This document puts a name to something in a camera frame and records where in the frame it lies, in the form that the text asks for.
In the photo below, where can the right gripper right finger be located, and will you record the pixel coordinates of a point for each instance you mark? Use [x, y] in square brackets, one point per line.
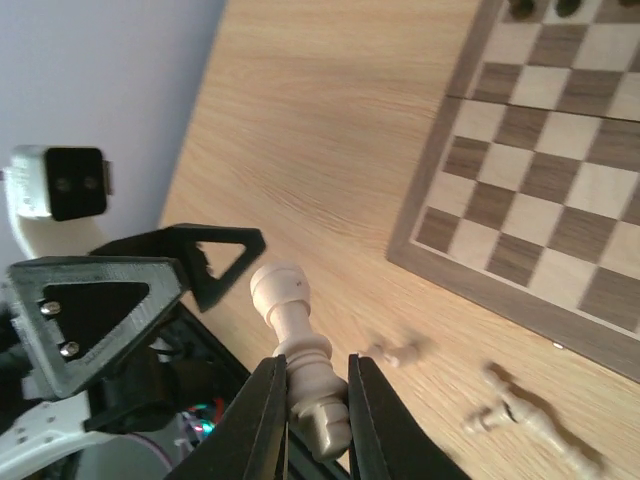
[387, 442]

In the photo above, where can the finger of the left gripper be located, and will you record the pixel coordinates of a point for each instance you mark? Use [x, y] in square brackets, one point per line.
[75, 316]
[213, 257]

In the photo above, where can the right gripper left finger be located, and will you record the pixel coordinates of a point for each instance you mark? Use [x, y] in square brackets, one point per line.
[251, 441]

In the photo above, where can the light chess queen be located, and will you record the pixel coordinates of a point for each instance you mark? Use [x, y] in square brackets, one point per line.
[316, 395]

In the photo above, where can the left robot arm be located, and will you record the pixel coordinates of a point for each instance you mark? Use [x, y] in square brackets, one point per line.
[136, 393]

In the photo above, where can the light lying chess piece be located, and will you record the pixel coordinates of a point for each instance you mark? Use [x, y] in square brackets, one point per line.
[398, 355]

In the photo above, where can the light chess piece cluster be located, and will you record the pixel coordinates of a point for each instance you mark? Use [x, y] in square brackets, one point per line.
[512, 408]

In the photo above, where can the dark chess pieces row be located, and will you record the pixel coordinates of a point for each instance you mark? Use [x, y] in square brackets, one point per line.
[534, 11]

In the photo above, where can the wooden chessboard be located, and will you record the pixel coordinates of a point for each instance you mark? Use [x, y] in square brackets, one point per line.
[526, 199]

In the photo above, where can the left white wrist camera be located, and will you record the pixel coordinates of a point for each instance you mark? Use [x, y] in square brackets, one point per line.
[54, 195]

